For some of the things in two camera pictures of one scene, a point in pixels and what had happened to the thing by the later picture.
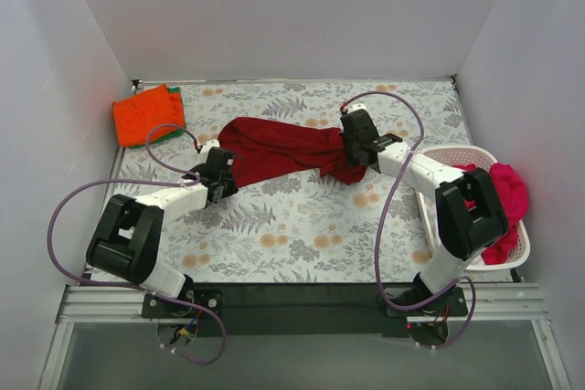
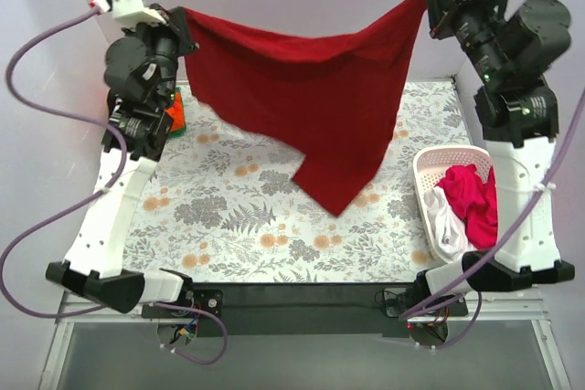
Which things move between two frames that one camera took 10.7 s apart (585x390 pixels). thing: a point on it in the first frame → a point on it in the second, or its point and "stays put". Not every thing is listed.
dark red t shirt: [263, 146] → [337, 104]
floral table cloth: [307, 225] stays put
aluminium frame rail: [487, 303] stays put
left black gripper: [224, 162] → [181, 29]
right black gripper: [350, 144] → [439, 9]
